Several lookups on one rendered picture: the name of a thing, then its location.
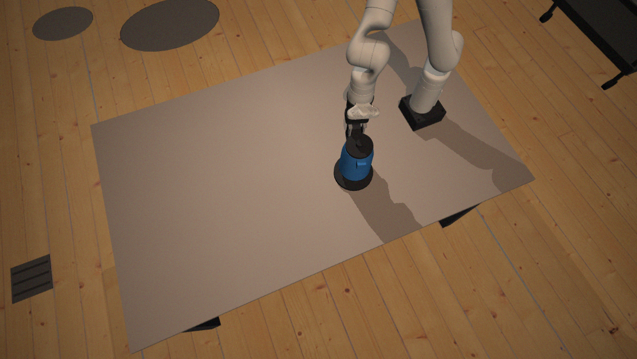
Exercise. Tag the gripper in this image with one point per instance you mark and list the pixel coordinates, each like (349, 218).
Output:
(359, 107)

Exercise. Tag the black round disc with center stud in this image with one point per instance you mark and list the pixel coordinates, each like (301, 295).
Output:
(347, 184)

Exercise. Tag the blue electric kettle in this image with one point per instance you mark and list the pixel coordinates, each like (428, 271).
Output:
(356, 155)

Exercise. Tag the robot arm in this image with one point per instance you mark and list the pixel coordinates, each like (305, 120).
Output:
(370, 56)

